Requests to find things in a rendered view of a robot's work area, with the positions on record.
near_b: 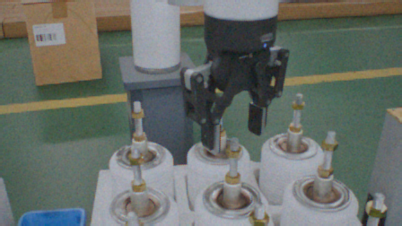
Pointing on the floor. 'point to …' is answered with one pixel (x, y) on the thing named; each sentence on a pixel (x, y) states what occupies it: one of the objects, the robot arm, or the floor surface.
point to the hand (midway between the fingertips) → (234, 132)
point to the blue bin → (54, 218)
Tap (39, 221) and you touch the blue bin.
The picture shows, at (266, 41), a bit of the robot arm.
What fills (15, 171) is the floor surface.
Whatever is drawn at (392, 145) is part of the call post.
